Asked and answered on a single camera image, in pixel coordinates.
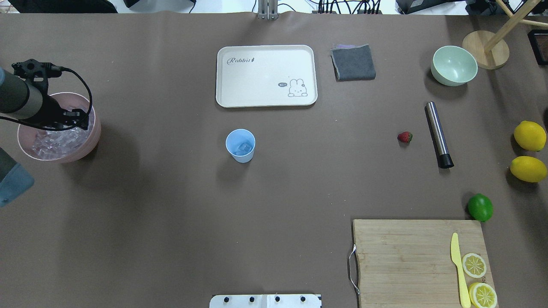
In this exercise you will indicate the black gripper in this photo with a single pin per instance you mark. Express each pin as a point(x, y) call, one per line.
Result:
point(52, 112)

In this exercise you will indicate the light blue cup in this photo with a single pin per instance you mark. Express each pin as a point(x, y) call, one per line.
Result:
point(240, 143)

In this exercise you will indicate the clear ice cube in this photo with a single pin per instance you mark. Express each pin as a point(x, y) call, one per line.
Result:
point(243, 149)

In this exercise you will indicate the red strawberry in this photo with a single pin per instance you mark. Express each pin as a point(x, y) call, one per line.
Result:
point(405, 137)

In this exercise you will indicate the steel muddler black tip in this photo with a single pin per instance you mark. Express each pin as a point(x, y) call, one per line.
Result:
point(444, 158)

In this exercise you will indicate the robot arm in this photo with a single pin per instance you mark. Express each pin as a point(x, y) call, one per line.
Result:
point(25, 100)

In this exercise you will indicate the pile of clear ice cubes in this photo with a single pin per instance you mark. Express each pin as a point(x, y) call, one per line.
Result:
point(52, 145)

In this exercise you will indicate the pink bowl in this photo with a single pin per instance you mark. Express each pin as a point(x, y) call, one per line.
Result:
point(26, 136)

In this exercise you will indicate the cream rabbit tray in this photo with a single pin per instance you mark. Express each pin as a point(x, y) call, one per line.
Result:
point(266, 76)

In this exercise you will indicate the grey folded cloth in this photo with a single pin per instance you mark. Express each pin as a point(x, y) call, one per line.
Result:
point(353, 63)

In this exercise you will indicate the wooden cutting board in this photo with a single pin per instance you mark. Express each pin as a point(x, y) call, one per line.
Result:
point(406, 263)

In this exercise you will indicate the mint green bowl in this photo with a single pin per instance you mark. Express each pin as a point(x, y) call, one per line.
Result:
point(453, 66)

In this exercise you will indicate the yellow plastic knife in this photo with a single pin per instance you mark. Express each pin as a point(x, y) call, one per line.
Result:
point(456, 259)

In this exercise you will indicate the green lime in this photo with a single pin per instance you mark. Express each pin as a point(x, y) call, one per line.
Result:
point(480, 207)

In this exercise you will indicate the wooden mug tree stand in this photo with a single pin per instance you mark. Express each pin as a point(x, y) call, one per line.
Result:
point(489, 50)

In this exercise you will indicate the lemon half slice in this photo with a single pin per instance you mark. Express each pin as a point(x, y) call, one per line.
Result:
point(483, 295)
point(474, 265)

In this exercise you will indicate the yellow lemon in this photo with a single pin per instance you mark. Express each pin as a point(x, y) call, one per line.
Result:
point(528, 169)
point(530, 136)

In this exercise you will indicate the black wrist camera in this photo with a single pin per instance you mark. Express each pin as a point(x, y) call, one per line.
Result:
point(37, 73)

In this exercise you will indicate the aluminium frame post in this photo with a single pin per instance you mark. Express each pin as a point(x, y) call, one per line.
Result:
point(267, 9)

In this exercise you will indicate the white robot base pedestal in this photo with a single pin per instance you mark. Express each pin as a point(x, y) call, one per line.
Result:
point(266, 301)

